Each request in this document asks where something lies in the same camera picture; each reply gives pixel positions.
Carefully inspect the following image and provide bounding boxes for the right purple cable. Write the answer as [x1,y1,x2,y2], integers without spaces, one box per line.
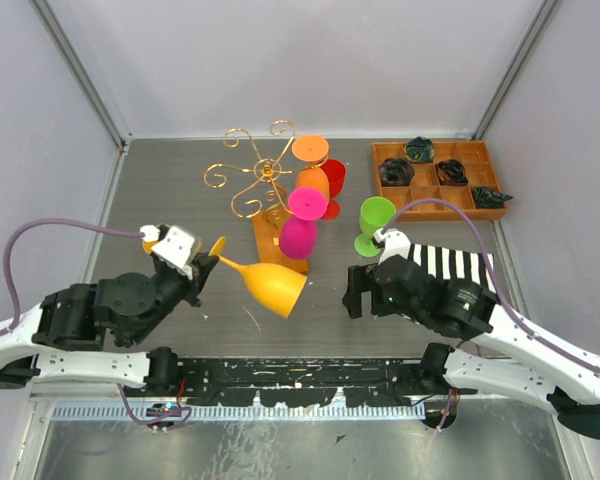
[384,198,600,379]

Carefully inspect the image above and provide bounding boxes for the grey slotted cable duct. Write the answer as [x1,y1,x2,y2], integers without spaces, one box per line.
[50,401,426,422]

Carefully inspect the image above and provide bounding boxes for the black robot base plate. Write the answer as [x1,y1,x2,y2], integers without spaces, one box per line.
[124,357,448,408]

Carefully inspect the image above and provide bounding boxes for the dark rolled tie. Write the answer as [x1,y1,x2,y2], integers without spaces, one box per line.
[436,159,469,187]
[471,186,513,209]
[378,157,415,187]
[404,136,435,164]

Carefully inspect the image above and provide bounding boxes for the gold wire wine glass rack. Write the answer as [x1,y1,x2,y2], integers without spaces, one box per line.
[204,120,309,275]

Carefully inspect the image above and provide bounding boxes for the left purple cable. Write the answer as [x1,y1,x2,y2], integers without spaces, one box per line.
[0,217,146,396]

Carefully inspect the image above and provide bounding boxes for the dark rolled tie middle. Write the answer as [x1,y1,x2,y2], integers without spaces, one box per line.
[436,159,469,187]

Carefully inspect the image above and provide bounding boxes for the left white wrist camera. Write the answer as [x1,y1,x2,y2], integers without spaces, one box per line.
[139,225,202,278]

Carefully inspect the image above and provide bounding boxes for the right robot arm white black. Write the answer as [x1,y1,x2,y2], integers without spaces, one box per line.
[342,255,600,440]

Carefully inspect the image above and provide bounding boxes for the purple cable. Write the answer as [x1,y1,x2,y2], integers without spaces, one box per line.
[0,217,146,396]
[384,198,600,379]

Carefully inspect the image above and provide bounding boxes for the red plastic wine glass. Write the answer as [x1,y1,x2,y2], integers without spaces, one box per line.
[321,158,347,220]

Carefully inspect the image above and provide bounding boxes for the dark rolled tie right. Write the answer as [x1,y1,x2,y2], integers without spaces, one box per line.
[471,186,513,209]

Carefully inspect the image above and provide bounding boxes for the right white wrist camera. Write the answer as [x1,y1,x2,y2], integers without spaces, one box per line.
[372,228,413,265]

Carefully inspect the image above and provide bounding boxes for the magenta plastic wine glass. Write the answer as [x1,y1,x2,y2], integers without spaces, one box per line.
[279,187,328,260]

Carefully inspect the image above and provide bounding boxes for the dark rolled tie left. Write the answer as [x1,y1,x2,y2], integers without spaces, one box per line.
[378,157,415,187]

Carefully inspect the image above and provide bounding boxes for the dark rolled tie top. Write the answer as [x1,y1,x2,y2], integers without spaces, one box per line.
[404,136,435,164]

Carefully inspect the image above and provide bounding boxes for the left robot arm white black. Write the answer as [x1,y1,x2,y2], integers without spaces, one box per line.
[0,253,219,396]

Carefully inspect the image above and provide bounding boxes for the black white striped cloth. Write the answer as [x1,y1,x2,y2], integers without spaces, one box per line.
[411,244,496,292]

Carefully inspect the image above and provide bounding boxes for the orange plastic wine glass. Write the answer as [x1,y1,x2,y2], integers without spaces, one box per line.
[292,135,329,199]

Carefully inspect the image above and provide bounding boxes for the yellow wine glass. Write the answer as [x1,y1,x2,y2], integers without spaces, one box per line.
[210,236,308,319]
[142,242,155,254]

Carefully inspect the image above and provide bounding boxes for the green plastic wine glass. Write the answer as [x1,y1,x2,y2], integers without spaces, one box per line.
[354,196,396,257]

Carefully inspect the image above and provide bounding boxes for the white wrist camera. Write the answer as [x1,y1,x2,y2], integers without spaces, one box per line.
[372,228,413,265]
[139,225,202,278]

